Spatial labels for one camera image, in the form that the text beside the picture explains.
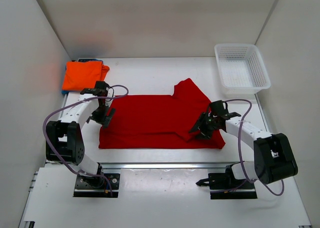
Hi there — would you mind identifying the red t shirt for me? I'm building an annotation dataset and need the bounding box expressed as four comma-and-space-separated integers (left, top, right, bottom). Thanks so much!
98, 78, 225, 149

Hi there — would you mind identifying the blue t shirt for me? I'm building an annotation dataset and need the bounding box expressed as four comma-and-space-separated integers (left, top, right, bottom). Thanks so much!
61, 59, 104, 95

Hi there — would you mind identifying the orange t shirt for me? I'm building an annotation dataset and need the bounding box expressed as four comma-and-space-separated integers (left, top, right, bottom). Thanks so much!
61, 60, 111, 92

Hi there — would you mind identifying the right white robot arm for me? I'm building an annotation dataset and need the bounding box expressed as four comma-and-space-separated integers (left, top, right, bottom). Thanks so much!
190, 100, 298, 184

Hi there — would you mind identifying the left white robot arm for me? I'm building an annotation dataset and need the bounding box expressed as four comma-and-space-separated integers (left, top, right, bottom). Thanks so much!
44, 81, 116, 176

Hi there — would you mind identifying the white plastic basket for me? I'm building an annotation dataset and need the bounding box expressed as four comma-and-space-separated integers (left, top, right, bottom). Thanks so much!
214, 43, 271, 97

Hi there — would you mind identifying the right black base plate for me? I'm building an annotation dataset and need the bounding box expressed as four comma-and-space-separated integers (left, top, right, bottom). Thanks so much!
195, 173, 258, 200

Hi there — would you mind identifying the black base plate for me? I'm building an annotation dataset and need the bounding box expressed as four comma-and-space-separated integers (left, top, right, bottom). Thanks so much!
73, 173, 121, 198
195, 173, 258, 200

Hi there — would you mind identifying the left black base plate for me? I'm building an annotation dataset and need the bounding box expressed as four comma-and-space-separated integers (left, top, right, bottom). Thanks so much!
73, 173, 121, 198

